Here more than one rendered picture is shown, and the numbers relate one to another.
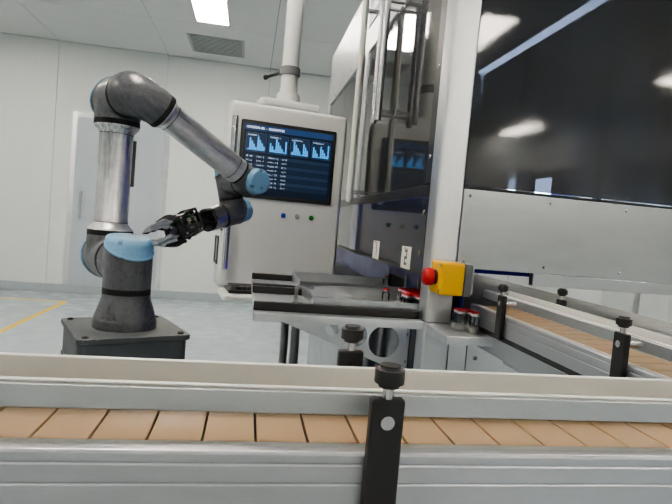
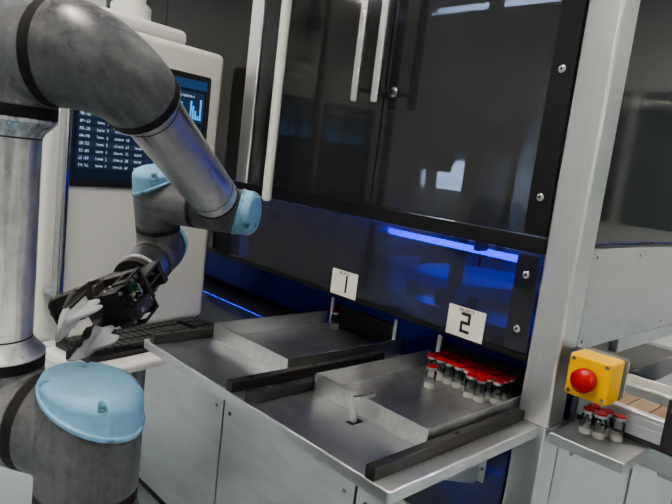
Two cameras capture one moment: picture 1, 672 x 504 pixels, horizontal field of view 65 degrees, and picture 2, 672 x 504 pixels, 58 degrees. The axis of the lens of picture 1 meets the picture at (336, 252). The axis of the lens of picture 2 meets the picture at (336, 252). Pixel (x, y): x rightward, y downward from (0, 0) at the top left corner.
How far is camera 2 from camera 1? 0.96 m
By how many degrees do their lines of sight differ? 35
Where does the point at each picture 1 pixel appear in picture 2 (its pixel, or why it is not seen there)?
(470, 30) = (629, 32)
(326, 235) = (195, 236)
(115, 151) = (20, 182)
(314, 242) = not seen: hidden behind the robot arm
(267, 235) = (114, 246)
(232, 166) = (225, 194)
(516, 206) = (622, 263)
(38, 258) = not seen: outside the picture
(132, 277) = (127, 472)
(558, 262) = (634, 320)
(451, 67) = (610, 84)
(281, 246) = not seen: hidden behind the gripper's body
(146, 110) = (135, 104)
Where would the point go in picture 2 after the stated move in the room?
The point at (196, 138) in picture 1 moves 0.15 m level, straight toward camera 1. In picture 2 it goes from (194, 152) to (273, 163)
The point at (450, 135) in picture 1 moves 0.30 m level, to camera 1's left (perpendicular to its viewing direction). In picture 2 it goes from (596, 179) to (471, 161)
